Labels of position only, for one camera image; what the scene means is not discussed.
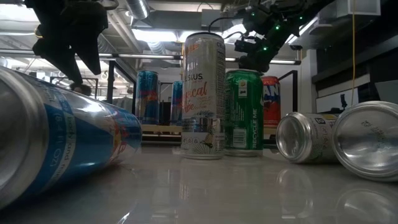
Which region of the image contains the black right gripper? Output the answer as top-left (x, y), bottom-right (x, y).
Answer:
top-left (238, 12), bottom-right (292, 73)

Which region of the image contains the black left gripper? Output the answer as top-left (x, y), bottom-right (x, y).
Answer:
top-left (24, 0), bottom-right (109, 85)

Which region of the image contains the orange Fanta can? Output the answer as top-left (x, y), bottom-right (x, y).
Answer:
top-left (261, 76), bottom-right (282, 128)

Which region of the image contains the green soda can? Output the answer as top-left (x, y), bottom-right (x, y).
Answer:
top-left (224, 68), bottom-right (265, 157)

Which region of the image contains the white Celsius tropical print can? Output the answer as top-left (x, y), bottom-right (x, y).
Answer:
top-left (275, 111), bottom-right (340, 164)
top-left (180, 32), bottom-right (226, 161)

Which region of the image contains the blue silver Red Bull can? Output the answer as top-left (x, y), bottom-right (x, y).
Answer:
top-left (0, 65), bottom-right (143, 210)
top-left (169, 80), bottom-right (184, 126)
top-left (134, 70), bottom-right (160, 125)

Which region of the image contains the white Celsius can yellow band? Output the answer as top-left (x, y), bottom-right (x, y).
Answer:
top-left (331, 101), bottom-right (398, 183)

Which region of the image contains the long ceiling light bar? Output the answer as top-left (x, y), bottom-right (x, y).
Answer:
top-left (225, 57), bottom-right (302, 65)
top-left (0, 49), bottom-right (184, 60)

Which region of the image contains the person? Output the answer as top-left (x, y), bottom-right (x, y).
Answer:
top-left (70, 82), bottom-right (93, 96)

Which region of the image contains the grey ceiling box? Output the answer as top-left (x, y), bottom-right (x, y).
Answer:
top-left (200, 8), bottom-right (223, 31)

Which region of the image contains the fluorescent ceiling light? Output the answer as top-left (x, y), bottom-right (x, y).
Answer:
top-left (132, 28), bottom-right (187, 44)

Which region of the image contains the black background cabinet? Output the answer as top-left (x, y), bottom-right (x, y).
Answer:
top-left (159, 101), bottom-right (172, 126)

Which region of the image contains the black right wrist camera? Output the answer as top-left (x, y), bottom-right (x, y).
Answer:
top-left (234, 37), bottom-right (261, 54)

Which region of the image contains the black metal frame post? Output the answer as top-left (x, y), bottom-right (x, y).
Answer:
top-left (277, 70), bottom-right (299, 113)
top-left (105, 58), bottom-right (138, 116)

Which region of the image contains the narrow silver ventilation duct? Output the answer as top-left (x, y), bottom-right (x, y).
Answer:
top-left (125, 0), bottom-right (150, 20)

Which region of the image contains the yellow hanging cable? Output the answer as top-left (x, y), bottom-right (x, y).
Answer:
top-left (350, 0), bottom-right (356, 106)

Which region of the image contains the white wall-mounted unit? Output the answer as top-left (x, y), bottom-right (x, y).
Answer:
top-left (309, 0), bottom-right (382, 35)

